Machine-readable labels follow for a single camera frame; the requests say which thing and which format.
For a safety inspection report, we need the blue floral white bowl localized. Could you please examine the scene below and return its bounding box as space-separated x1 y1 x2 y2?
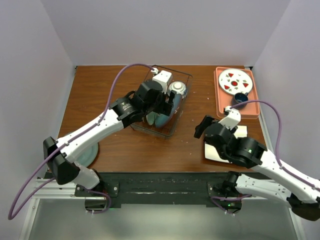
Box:
167 81 188 99

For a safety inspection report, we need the dark plate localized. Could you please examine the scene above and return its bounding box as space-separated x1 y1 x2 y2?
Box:
154 93 183 128

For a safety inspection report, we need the green plate with flower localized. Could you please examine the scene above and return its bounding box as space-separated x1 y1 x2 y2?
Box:
146 111 158 126

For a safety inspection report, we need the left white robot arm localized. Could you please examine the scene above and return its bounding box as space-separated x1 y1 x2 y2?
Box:
43 79 177 196

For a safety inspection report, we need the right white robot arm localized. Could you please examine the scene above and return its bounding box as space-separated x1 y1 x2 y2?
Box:
194 115 320 221

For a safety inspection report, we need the salmon pink tray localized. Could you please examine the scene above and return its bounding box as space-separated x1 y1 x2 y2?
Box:
213 66 259 118

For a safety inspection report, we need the dark blue cup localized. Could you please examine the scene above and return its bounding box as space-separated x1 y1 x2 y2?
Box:
231 92 249 105

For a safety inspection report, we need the watermelon pattern white plate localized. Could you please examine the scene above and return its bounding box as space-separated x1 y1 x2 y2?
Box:
218 68 254 96

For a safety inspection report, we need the grey-green round plate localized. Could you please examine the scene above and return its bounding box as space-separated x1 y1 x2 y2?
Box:
62 132 99 167

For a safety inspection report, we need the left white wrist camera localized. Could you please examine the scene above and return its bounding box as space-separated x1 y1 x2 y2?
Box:
151 68 173 93

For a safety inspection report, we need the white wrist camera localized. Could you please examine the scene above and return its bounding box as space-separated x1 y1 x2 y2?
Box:
218 106 241 130
151 68 173 93

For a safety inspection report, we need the black wire dish rack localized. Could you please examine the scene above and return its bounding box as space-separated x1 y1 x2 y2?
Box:
131 65 193 138

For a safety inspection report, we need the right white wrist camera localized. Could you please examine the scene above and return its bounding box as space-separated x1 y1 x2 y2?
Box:
218 106 241 130

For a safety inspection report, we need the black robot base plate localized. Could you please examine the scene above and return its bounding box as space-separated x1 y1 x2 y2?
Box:
74 171 253 215

